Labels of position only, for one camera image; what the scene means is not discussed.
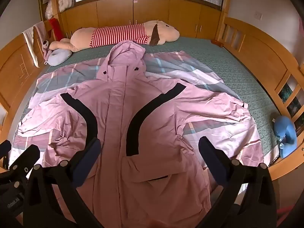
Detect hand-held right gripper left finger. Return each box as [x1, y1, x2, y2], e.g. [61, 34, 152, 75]
[23, 136, 102, 228]

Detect lavender neck pillow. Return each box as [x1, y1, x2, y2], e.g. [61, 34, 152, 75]
[44, 49, 72, 66]

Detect bagged white plush toy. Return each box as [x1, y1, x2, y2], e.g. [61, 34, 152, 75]
[45, 0, 59, 21]

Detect plaid pink grey blanket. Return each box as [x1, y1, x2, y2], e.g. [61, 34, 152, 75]
[9, 50, 265, 173]

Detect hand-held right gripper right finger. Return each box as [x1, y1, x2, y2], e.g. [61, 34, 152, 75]
[197, 136, 277, 228]

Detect small pink plush toy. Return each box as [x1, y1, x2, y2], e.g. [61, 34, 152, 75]
[41, 38, 52, 64]

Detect wooden headboard cabinets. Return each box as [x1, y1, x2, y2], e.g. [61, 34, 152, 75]
[59, 0, 223, 40]

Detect pink hooded jacket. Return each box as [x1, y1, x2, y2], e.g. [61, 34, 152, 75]
[18, 40, 250, 228]

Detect pink hanging towel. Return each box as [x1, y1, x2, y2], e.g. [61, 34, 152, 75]
[33, 20, 47, 44]

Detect wooden shelf unit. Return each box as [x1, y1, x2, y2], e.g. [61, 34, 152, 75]
[39, 0, 77, 22]

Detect red cloth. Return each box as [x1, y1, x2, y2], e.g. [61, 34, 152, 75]
[48, 18, 64, 41]

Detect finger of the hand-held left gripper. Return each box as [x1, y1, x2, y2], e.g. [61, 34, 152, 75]
[0, 140, 12, 170]
[9, 144, 41, 174]

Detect blue neck pillow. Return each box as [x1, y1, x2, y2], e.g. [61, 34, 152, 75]
[273, 115, 298, 159]

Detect white hanging towel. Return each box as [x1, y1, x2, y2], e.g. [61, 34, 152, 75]
[22, 26, 40, 68]

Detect large striped plush toy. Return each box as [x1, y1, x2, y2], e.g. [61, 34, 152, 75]
[49, 20, 180, 53]

